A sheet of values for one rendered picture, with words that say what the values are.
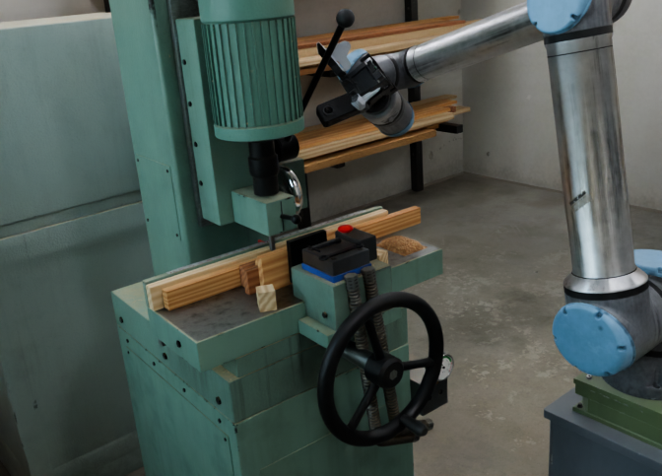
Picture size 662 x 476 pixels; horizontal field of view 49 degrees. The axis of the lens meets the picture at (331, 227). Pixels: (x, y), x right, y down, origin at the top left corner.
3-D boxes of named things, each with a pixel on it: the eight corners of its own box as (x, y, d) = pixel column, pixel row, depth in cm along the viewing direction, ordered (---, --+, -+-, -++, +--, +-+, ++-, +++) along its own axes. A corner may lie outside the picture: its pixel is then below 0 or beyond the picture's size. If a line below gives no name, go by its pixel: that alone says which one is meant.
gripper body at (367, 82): (366, 50, 147) (384, 71, 158) (332, 77, 149) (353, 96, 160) (386, 78, 144) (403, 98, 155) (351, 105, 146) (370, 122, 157)
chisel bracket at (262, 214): (270, 244, 145) (265, 203, 142) (233, 229, 156) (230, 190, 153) (300, 235, 149) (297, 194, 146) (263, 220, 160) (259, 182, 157)
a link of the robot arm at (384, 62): (361, 71, 182) (389, 106, 177) (326, 78, 175) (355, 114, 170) (377, 42, 175) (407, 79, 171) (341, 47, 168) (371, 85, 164)
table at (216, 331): (226, 395, 121) (222, 364, 119) (149, 334, 144) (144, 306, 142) (477, 285, 154) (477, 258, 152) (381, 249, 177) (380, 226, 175)
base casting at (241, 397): (232, 426, 135) (227, 382, 132) (114, 324, 179) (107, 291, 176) (410, 342, 160) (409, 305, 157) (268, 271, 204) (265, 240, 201)
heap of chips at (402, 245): (404, 256, 156) (404, 247, 156) (373, 244, 164) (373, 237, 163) (428, 247, 160) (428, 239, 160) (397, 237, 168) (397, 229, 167)
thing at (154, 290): (154, 311, 139) (149, 288, 138) (149, 308, 141) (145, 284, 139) (389, 230, 173) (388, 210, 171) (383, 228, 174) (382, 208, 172)
